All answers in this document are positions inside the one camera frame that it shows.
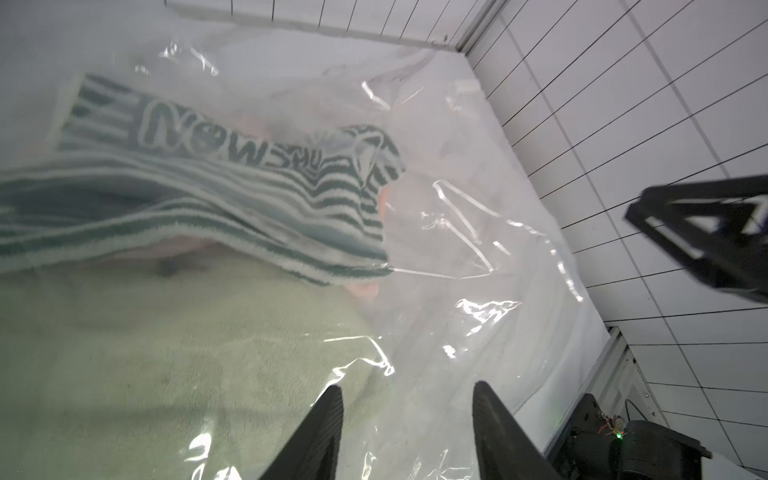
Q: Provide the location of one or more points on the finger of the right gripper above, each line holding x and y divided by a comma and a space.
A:
715, 230

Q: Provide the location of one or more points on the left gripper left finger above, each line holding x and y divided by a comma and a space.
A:
312, 451

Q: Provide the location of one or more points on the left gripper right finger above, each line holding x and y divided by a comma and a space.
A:
504, 451

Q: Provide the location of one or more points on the light green towel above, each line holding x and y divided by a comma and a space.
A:
199, 367

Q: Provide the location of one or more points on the clear plastic vacuum bag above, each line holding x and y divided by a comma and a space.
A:
480, 284

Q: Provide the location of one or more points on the green striped Doraemon towel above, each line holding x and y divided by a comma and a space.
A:
129, 172

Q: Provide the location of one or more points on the aluminium mounting rail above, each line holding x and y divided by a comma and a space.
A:
614, 378

